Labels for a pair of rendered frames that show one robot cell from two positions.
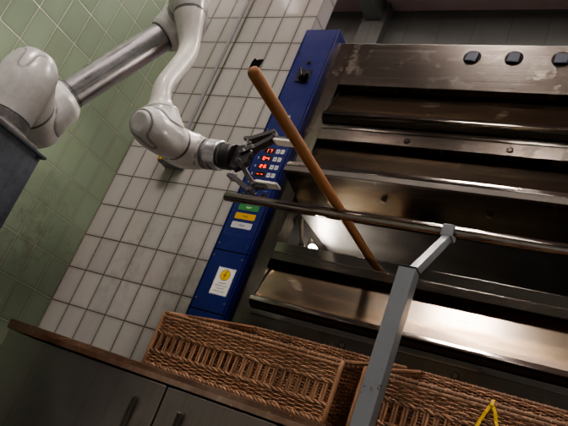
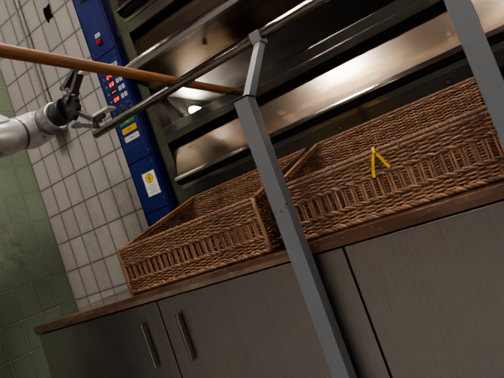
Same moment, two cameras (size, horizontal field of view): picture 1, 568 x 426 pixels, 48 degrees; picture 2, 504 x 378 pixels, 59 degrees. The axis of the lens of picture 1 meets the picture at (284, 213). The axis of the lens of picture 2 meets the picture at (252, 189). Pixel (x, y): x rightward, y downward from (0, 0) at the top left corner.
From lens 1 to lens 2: 0.42 m
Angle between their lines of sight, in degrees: 17
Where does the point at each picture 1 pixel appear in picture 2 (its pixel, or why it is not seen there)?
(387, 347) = (271, 172)
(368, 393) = (282, 215)
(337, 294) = (227, 133)
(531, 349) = (377, 70)
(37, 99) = not seen: outside the picture
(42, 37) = not seen: outside the picture
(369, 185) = (186, 41)
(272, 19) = not seen: outside the picture
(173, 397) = (166, 306)
